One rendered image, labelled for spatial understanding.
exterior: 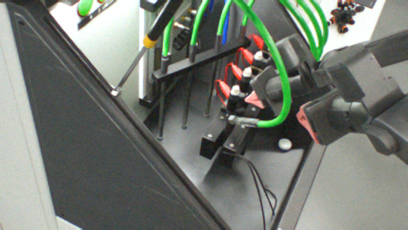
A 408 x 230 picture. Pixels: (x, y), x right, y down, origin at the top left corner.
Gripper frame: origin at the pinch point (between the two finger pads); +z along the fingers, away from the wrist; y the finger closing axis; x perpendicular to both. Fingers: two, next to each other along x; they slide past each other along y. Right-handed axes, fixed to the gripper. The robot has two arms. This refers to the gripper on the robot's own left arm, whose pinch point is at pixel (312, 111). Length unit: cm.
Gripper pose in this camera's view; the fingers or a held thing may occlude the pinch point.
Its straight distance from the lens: 81.4
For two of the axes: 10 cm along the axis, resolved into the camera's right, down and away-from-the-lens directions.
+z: -2.9, -0.3, 9.6
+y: -8.6, 4.5, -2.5
